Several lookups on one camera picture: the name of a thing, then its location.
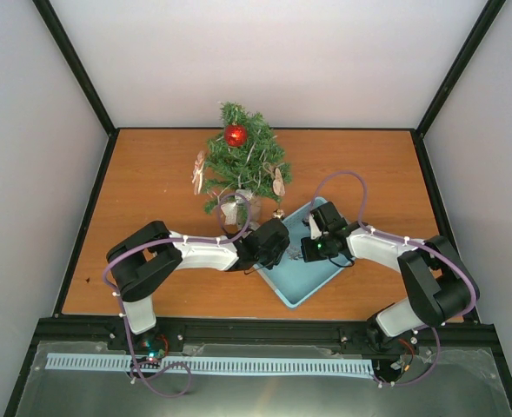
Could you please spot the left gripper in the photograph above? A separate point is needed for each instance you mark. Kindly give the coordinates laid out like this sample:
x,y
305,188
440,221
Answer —
x,y
270,264

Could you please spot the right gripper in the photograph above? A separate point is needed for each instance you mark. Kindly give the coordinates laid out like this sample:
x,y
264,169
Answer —
x,y
308,253

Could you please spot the light blue plastic basket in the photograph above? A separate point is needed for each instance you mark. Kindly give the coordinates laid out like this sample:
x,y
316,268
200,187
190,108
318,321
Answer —
x,y
295,281

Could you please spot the white mesh bow ornament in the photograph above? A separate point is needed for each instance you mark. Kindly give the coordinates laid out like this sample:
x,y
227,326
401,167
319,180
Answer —
x,y
239,207

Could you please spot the red bauble ornament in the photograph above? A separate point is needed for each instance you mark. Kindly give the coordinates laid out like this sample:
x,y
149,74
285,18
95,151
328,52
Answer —
x,y
235,135

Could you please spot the silver script word ornament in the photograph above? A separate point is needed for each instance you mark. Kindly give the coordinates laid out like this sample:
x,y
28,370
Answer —
x,y
294,254

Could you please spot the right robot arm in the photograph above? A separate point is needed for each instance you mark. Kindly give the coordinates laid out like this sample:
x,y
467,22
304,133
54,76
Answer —
x,y
438,285

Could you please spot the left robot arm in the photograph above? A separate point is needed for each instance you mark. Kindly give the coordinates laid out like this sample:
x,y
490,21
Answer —
x,y
143,261

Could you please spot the small green christmas tree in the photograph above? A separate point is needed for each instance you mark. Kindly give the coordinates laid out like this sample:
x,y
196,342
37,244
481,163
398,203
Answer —
x,y
227,169

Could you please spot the gold disco ball ornament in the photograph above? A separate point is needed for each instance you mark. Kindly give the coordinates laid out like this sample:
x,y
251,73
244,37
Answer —
x,y
279,213

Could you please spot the small circuit board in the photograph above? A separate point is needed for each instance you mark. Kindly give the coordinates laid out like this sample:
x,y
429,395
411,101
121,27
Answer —
x,y
153,352

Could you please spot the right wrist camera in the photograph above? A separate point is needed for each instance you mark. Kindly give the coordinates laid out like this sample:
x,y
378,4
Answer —
x,y
315,231

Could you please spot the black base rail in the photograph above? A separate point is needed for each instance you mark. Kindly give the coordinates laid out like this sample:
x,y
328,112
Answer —
x,y
174,334

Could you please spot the light blue cable duct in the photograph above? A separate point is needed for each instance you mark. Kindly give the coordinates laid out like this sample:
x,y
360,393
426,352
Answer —
x,y
219,366

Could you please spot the right back frame post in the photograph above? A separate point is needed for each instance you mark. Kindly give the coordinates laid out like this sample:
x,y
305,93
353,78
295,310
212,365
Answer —
x,y
479,30

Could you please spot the frame post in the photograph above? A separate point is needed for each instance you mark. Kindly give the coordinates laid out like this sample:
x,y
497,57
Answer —
x,y
479,30
58,33

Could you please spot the left back frame post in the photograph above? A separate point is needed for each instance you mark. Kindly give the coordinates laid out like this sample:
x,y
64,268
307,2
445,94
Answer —
x,y
58,33

